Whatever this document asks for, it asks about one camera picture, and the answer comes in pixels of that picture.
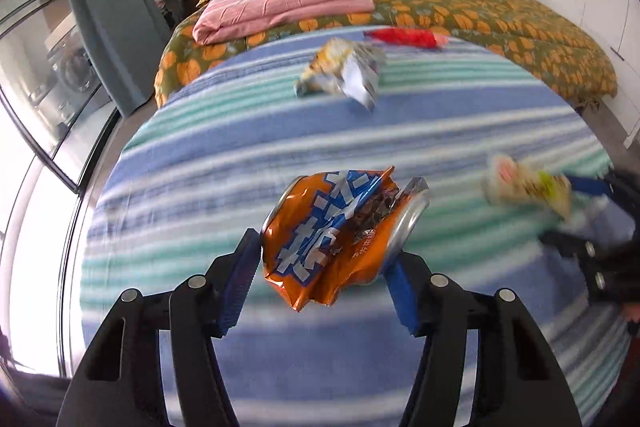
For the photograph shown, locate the crumpled yellow white snack bag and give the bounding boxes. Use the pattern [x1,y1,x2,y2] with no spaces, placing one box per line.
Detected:
[294,38,387,112]

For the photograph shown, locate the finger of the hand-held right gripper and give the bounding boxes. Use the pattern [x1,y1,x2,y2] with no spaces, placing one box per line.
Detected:
[539,229,598,260]
[565,175,615,198]

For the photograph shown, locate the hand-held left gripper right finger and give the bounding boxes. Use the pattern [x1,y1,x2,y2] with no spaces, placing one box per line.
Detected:
[382,252,583,427]

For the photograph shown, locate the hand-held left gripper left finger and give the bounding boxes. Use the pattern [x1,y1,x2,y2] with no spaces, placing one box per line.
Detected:
[55,228,262,427]

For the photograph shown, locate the washing machine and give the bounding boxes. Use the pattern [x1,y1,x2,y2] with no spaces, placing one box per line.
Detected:
[45,24,101,95]

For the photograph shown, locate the blue green striped blanket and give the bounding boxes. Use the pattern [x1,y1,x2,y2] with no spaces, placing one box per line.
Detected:
[80,25,633,427]

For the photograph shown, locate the glass sliding door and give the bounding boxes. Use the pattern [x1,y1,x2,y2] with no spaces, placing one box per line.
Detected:
[0,0,123,195]

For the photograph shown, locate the crushed orange can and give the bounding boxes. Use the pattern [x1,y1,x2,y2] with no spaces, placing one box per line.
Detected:
[260,165,432,313]

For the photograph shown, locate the pink folded cloth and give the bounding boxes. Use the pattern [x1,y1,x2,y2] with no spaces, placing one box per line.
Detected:
[192,0,376,46]

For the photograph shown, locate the pumpkin print quilt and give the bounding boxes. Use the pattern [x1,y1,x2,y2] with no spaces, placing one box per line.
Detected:
[154,0,618,108]

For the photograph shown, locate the grey blue curtain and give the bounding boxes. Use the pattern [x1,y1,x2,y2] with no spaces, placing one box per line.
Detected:
[60,0,173,118]

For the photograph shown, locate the red sausage packet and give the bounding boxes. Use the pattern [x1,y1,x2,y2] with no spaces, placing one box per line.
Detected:
[363,27,449,52]

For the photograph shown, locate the pale yellow green snack packet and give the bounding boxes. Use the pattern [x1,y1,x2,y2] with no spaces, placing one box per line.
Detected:
[482,153,573,223]

